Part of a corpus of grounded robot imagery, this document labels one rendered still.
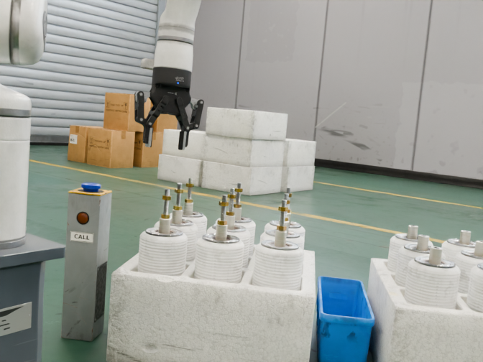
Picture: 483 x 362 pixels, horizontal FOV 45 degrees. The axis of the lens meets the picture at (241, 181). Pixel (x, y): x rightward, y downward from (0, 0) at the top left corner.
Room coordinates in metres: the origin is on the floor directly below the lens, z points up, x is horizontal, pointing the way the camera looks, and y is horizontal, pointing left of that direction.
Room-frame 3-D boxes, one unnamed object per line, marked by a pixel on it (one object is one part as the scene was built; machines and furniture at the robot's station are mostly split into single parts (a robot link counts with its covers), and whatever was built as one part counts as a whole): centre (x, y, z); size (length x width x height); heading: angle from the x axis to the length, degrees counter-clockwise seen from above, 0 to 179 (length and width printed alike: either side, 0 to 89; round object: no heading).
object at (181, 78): (1.15, 0.15, 0.54); 0.08 x 0.08 x 0.09
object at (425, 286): (1.10, -0.38, 0.16); 0.10 x 0.10 x 0.18
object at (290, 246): (1.13, -0.09, 0.25); 0.08 x 0.08 x 0.01
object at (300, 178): (4.28, -0.26, 0.09); 0.39 x 0.39 x 0.18; 56
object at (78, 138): (5.02, 1.32, 0.15); 0.30 x 0.24 x 0.30; 142
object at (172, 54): (1.17, 0.16, 0.61); 0.11 x 0.09 x 0.06; 27
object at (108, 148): (4.79, 1.09, 0.15); 0.30 x 0.24 x 0.30; 52
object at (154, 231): (1.16, 0.15, 0.25); 0.08 x 0.08 x 0.01
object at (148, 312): (1.26, 0.02, 0.09); 0.39 x 0.39 x 0.18; 84
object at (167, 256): (1.16, 0.15, 0.16); 0.10 x 0.10 x 0.18
